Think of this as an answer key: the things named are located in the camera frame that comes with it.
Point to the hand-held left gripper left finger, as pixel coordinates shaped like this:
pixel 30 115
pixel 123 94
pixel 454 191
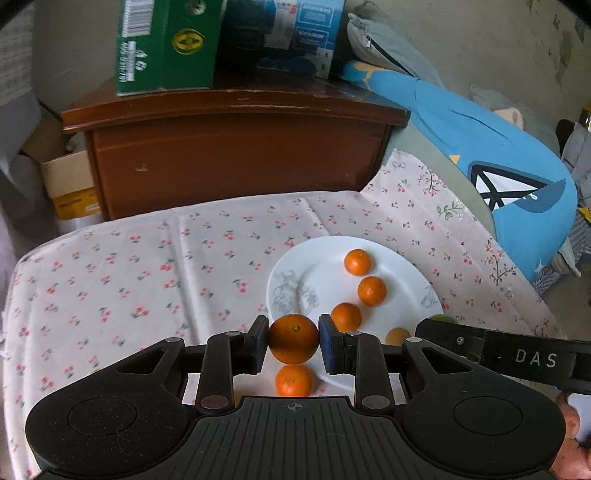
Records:
pixel 261 344

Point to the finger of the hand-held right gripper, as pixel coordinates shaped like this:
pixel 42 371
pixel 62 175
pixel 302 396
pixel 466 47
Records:
pixel 448 339

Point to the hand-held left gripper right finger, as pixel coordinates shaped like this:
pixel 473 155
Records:
pixel 326 344

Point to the orange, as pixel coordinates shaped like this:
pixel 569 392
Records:
pixel 294 381
pixel 358 262
pixel 294 339
pixel 346 316
pixel 371 290

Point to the brown kiwi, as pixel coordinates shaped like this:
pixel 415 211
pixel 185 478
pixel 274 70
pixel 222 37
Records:
pixel 397 336

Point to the white floral-print plate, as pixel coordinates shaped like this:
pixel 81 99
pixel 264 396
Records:
pixel 318 272

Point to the person's right hand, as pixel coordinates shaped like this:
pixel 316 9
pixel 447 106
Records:
pixel 570 461

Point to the houndstooth bed sheet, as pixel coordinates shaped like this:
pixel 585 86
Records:
pixel 565 281

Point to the cream pillow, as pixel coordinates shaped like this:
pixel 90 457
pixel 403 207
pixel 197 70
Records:
pixel 569 261

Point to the cherry-print tablecloth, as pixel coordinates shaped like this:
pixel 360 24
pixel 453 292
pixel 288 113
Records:
pixel 138 277

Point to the yellow packet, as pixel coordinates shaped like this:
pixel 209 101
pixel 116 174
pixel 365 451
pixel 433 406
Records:
pixel 584 213

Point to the blue plush pillow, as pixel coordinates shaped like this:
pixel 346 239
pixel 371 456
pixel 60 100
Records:
pixel 508 194

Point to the olive green blanket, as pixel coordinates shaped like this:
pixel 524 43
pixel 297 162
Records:
pixel 429 154

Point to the brown wooden nightstand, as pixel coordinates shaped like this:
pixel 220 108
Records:
pixel 231 152

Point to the grey cloth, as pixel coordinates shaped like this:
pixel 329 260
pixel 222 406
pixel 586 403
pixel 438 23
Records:
pixel 579 166

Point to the pink cloth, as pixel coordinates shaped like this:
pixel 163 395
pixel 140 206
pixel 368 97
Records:
pixel 509 118

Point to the pale green pillow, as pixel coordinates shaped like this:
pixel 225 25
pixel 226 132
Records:
pixel 535 120

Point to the open yellow cardboard box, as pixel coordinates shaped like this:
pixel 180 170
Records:
pixel 69 184

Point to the lilac fabric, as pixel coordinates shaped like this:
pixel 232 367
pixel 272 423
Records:
pixel 23 203

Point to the grey-green zippered pillow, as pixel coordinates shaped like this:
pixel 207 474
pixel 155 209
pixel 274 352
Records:
pixel 392 44

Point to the blue carton box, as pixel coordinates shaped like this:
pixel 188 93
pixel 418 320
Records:
pixel 286 32

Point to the green carton box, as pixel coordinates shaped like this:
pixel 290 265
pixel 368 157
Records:
pixel 161 46

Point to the white knitted cloth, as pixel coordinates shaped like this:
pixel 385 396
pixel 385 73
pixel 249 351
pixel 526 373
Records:
pixel 16 69

